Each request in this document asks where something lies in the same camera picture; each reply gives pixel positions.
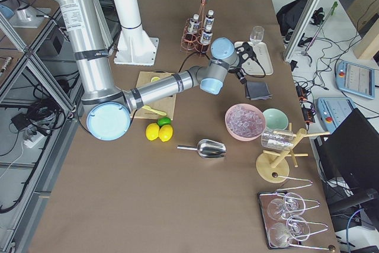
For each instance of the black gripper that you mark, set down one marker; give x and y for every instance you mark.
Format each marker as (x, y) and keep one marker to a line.
(238, 73)

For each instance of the tea bottle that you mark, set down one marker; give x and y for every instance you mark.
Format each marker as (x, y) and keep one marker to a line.
(206, 35)
(209, 18)
(193, 24)

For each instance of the copper wire bottle basket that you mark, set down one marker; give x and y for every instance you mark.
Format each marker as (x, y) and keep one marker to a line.
(190, 43)

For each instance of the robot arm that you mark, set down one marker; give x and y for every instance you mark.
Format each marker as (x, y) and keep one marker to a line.
(108, 107)

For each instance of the tea bottle back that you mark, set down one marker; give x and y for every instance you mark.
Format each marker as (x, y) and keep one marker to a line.
(193, 24)

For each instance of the tea bottle front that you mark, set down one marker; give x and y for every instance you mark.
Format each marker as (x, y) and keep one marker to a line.
(206, 35)

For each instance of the dark grey folded cloth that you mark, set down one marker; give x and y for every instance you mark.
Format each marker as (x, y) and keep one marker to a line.
(257, 91)

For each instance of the cream serving tray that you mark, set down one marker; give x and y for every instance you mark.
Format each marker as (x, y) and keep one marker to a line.
(252, 68)

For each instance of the pink bowl with ice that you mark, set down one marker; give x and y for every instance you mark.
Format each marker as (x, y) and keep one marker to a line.
(244, 122)

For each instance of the clear wine glass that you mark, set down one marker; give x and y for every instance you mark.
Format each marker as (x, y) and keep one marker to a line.
(257, 35)

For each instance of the green bowl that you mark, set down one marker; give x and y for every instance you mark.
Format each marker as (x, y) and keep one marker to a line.
(275, 119)

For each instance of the grey usb hub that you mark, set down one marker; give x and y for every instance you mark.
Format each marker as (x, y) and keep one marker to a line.
(308, 114)
(302, 93)

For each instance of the glass jar on stand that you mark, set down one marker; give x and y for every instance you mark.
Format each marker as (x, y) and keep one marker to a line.
(277, 139)

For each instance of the metal ice scoop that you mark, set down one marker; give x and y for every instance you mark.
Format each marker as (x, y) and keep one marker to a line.
(207, 149)

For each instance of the wooden cutting board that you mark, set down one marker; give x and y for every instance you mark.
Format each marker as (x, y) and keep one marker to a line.
(166, 104)

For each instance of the half lemon slice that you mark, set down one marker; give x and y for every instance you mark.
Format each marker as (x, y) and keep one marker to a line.
(155, 78)

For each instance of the green lime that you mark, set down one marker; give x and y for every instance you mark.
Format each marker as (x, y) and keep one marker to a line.
(163, 121)

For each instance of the wooden glass drying stand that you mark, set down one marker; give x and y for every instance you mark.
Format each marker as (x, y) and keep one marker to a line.
(271, 164)

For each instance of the yellow lemon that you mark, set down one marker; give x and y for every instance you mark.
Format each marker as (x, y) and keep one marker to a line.
(165, 133)
(152, 131)

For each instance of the metal grabber stick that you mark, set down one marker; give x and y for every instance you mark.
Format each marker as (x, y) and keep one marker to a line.
(310, 41)

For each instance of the yellow plastic knife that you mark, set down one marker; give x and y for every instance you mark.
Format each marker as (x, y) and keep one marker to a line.
(159, 112)

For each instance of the wine glass lying upper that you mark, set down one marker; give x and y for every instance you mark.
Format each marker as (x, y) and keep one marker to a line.
(290, 204)

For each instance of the wine glass lying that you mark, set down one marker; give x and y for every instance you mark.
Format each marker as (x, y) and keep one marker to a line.
(290, 204)
(294, 232)

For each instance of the black mirror tray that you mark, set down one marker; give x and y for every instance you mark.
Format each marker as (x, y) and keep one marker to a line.
(263, 200)

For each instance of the wine glass lying lower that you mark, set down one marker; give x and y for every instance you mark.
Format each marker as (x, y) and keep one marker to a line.
(294, 232)

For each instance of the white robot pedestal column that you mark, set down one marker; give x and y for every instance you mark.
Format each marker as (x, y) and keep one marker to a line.
(134, 47)

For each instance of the aluminium frame post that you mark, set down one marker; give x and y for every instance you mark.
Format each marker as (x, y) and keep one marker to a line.
(300, 29)

